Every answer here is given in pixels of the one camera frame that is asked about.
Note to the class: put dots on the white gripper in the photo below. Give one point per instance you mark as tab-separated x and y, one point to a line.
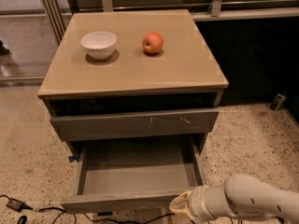
198	202

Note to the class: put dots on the grey drawer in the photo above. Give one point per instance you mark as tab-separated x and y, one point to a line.
136	124
135	173

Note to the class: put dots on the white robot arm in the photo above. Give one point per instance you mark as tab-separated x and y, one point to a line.
239	197

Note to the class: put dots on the grey top drawer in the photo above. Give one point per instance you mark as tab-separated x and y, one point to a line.
136	124

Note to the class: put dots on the grey drawer cabinet beige top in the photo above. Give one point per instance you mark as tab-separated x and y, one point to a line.
183	75

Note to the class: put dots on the small black floor block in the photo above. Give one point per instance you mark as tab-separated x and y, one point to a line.
104	214

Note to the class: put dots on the small dark floor device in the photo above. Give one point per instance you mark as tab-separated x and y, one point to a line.
278	102

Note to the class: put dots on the red apple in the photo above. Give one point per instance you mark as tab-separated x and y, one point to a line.
152	43

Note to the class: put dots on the black power adapter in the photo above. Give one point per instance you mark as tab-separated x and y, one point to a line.
17	205

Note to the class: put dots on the white ceramic bowl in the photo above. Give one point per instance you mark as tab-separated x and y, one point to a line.
99	45

